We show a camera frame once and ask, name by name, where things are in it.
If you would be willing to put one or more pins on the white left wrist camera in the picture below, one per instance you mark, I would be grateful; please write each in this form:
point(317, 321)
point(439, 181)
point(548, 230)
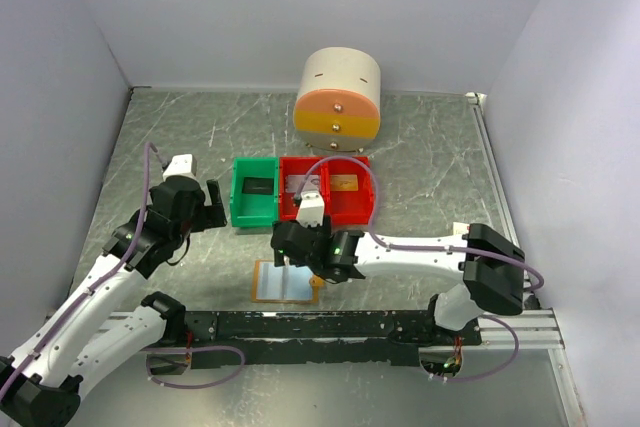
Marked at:
point(184, 165)

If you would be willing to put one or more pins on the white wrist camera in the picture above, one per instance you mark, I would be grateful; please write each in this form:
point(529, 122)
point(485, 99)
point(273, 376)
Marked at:
point(184, 165)
point(311, 209)

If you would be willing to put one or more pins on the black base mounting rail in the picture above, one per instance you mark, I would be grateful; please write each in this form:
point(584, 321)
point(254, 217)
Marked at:
point(396, 337)

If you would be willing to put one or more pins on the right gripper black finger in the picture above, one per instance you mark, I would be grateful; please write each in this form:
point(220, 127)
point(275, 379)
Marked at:
point(301, 259)
point(279, 258)

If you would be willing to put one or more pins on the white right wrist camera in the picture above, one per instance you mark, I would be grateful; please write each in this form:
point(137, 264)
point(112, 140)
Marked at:
point(311, 209)

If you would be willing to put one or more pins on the gold VIP card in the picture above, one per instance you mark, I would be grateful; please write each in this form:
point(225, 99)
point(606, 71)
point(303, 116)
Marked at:
point(344, 183)

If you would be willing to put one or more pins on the silver card with black stripe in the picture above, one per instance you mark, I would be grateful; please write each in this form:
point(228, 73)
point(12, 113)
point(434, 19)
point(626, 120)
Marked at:
point(294, 181)

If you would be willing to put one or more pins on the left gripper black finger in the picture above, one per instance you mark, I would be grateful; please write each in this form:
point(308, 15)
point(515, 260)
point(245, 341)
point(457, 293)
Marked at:
point(215, 216)
point(214, 192)

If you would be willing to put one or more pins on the tan leather card holder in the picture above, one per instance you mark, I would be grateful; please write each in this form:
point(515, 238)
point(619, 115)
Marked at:
point(285, 284)

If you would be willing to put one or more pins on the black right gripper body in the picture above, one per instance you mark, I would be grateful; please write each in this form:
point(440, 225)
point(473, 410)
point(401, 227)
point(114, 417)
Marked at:
point(323, 229)

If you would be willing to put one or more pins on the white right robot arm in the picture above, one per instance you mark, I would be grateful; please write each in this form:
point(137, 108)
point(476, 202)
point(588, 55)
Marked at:
point(484, 267)

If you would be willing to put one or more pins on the aluminium frame rail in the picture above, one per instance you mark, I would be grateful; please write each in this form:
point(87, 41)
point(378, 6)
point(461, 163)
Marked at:
point(540, 330)

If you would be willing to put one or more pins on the red bin with gold card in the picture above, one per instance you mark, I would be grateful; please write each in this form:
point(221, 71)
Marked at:
point(349, 208)

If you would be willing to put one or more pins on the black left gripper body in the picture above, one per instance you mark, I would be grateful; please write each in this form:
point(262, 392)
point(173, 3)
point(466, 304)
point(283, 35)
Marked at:
point(193, 223)

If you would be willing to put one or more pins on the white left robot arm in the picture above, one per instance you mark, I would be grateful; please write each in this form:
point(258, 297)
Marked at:
point(44, 380)

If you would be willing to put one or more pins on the round three-drawer mini cabinet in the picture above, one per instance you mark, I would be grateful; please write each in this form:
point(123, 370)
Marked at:
point(338, 102)

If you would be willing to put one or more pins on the red bin with silver card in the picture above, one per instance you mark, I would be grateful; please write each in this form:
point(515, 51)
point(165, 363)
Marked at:
point(298, 165)

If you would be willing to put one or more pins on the white red card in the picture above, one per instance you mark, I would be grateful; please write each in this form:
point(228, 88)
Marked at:
point(460, 228)

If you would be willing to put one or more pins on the green plastic bin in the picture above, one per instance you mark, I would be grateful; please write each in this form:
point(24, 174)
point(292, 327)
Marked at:
point(254, 211)

